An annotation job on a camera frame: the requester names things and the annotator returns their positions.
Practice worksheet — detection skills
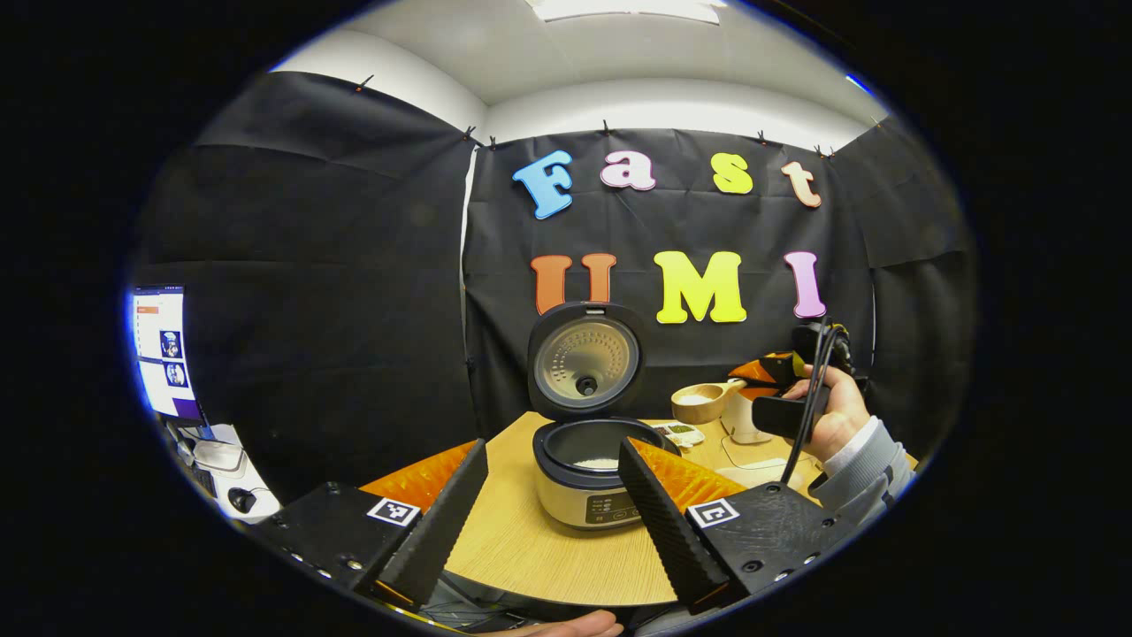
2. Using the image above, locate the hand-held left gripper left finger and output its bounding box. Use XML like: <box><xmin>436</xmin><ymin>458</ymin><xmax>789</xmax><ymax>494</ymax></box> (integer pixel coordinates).
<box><xmin>246</xmin><ymin>438</ymin><xmax>489</xmax><ymax>608</ymax></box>

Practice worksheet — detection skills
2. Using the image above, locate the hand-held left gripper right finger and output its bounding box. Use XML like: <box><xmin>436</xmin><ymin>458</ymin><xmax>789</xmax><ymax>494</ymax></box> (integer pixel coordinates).
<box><xmin>616</xmin><ymin>437</ymin><xmax>861</xmax><ymax>615</ymax></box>

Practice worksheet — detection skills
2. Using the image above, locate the wooden spoon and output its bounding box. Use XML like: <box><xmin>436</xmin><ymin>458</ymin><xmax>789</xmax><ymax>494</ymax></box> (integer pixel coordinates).
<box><xmin>669</xmin><ymin>380</ymin><xmax>749</xmax><ymax>426</ymax></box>

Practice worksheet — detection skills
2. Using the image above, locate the dark grey rice cooker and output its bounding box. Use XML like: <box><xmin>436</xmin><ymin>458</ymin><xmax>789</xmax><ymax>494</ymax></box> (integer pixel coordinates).
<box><xmin>527</xmin><ymin>301</ymin><xmax>683</xmax><ymax>533</ymax></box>

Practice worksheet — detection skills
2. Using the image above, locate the white toaster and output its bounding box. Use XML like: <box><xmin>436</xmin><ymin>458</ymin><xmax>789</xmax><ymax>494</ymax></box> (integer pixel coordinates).
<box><xmin>721</xmin><ymin>385</ymin><xmax>784</xmax><ymax>446</ymax></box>

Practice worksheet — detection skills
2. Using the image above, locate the white divided bean dish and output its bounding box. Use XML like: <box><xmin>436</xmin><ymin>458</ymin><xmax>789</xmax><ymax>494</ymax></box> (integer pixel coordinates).
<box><xmin>653</xmin><ymin>422</ymin><xmax>707</xmax><ymax>449</ymax></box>

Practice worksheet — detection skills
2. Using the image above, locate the white desk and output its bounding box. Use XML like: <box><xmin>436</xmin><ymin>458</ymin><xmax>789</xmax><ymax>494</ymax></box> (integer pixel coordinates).
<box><xmin>164</xmin><ymin>422</ymin><xmax>277</xmax><ymax>525</ymax></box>

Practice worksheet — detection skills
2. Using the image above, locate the black backdrop cloth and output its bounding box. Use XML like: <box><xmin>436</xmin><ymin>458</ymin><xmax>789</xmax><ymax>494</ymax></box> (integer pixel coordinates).
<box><xmin>133</xmin><ymin>71</ymin><xmax>981</xmax><ymax>505</ymax></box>

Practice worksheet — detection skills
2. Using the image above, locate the computer monitor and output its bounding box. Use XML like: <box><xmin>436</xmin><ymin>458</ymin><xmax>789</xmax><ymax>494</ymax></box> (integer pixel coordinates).
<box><xmin>130</xmin><ymin>284</ymin><xmax>210</xmax><ymax>426</ymax></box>

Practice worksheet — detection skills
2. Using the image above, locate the ceiling light panel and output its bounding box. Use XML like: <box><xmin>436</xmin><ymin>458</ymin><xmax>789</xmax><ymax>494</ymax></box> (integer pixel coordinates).
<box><xmin>526</xmin><ymin>0</ymin><xmax>728</xmax><ymax>24</ymax></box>

